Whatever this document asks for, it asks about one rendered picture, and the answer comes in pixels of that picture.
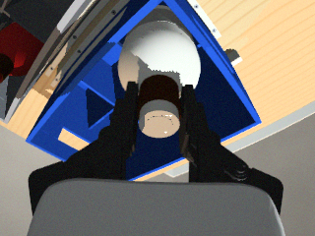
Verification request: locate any blue plastic crate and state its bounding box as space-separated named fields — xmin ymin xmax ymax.
xmin=26 ymin=0 xmax=262 ymax=181

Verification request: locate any grey plastic crate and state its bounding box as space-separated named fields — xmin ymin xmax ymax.
xmin=0 ymin=0 xmax=100 ymax=124

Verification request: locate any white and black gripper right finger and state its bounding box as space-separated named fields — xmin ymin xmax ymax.
xmin=178 ymin=84 xmax=284 ymax=215

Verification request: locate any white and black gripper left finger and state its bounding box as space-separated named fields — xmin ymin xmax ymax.
xmin=29 ymin=81 xmax=139 ymax=215

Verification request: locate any red bottle with pink label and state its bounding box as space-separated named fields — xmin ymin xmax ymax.
xmin=0 ymin=22 xmax=44 ymax=84

